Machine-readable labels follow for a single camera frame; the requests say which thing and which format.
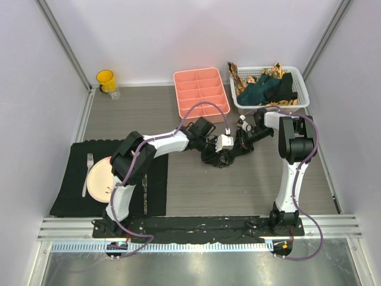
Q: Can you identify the yellow floral tie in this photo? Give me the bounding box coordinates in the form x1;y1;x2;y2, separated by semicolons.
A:
227;62;298;106

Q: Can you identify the silver fork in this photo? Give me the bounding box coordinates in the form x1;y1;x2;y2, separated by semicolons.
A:
82;153;94;197

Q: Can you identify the knife with patterned handle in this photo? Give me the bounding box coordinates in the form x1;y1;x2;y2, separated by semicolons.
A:
142;175;148;215

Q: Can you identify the teal green tie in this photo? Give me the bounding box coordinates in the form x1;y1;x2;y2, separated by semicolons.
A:
237;74;280;106

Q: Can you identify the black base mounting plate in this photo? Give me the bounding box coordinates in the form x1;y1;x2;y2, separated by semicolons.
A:
92;216;305;245

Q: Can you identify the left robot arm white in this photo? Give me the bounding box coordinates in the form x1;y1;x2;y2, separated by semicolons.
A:
102;117;216;238

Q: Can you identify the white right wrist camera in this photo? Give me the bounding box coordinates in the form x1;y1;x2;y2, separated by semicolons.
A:
237;114;252;132

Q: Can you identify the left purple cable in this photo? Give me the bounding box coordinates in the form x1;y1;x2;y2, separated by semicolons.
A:
110;102;232;273

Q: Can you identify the aluminium frame rail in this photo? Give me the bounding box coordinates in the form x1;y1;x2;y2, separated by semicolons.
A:
38;214;362;253

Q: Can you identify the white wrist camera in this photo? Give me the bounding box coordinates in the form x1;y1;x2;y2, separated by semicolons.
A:
216;134;234;152
237;114;252;132

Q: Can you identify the pink and cream plate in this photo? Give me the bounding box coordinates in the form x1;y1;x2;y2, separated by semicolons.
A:
86;156;114;203

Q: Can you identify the clear small glass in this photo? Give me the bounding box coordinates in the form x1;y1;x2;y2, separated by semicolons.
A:
108;89;120;100

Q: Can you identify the yellow plastic cup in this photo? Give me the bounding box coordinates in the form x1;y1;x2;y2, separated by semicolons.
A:
96;70;117;93

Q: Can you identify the pink divided organizer tray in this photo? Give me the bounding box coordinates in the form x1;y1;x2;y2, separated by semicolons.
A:
173;67;230;125

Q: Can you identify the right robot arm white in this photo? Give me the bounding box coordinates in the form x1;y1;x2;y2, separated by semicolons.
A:
235;108;318;235

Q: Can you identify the dark patterned necktie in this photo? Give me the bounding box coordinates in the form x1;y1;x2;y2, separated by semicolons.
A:
201;150;235;169

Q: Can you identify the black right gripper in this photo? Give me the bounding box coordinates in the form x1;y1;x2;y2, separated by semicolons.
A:
229;128;273;158

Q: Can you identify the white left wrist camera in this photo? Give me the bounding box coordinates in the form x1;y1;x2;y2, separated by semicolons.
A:
216;134;234;152

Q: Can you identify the white plastic basket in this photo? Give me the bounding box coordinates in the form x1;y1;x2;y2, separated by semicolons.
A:
228;62;310;114

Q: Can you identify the black tie in basket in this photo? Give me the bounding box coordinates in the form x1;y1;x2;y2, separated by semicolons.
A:
264;73;298;102

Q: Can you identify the black scalloped placemat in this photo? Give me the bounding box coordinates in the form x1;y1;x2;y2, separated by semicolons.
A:
49;139;168;217

